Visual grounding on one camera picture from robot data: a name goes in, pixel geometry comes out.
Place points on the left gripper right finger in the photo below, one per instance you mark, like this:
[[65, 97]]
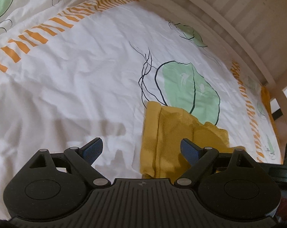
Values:
[[202, 161]]

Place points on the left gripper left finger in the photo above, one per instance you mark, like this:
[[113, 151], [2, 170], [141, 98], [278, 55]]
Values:
[[81, 159]]

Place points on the mustard yellow small garment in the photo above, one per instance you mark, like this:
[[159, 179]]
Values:
[[164, 129]]

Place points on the orange bed underlay edge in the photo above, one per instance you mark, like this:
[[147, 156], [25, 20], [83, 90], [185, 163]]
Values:
[[265, 97]]

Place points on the white leaf-print bed sheet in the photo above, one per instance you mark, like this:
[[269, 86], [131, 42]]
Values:
[[73, 70]]

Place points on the white wooden bed frame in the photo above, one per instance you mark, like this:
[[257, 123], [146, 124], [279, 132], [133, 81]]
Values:
[[256, 30]]

